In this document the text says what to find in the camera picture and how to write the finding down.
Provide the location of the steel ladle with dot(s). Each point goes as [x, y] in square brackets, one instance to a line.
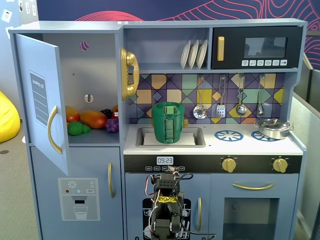
[241, 110]

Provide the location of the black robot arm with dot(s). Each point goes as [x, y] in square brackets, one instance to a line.
[166, 183]

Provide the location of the steel cooking pot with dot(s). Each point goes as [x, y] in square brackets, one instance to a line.
[273, 133]

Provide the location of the grey office partition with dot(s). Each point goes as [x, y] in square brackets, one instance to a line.
[306, 125]

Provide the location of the purple toy grapes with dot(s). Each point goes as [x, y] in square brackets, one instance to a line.
[112, 125]

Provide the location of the steel pot lid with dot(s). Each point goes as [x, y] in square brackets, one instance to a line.
[272, 123]

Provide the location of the orange toy fruit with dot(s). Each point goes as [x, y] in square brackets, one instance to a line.
[115, 108]

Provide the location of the dark toy blackberries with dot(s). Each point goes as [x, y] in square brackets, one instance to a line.
[107, 113]

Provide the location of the steel slotted spoon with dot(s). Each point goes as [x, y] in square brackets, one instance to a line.
[200, 112]

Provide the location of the yellow bean bag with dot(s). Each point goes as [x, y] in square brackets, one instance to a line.
[7, 120]

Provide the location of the gold sink faucet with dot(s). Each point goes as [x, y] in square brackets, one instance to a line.
[185, 122]

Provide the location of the white paper wall photo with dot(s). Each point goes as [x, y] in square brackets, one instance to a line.
[6, 15]

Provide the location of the white toy plate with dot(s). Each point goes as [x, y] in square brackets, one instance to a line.
[193, 55]
[185, 56]
[201, 53]

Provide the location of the green toy broccoli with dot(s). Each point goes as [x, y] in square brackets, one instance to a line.
[75, 128]

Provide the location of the large red orange toy mango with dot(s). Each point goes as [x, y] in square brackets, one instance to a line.
[93, 119]

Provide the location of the steel slotted spatula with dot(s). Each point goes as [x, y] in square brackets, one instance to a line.
[220, 112]

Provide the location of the gold toy telephone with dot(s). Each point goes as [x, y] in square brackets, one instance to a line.
[130, 60]

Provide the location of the gold stove knob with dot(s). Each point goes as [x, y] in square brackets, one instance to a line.
[229, 165]
[280, 165]

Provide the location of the grey sink basin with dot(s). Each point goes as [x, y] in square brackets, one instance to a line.
[198, 138]

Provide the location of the green ribbed container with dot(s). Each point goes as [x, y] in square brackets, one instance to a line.
[158, 127]

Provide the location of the black toy microwave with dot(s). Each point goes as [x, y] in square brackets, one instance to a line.
[232, 47]

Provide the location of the blue toy kitchen unit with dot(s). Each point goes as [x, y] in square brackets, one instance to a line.
[160, 50]

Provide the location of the blue fridge door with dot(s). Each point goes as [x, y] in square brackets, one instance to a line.
[37, 62]

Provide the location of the small red orange toy mango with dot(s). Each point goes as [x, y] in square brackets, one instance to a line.
[72, 114]

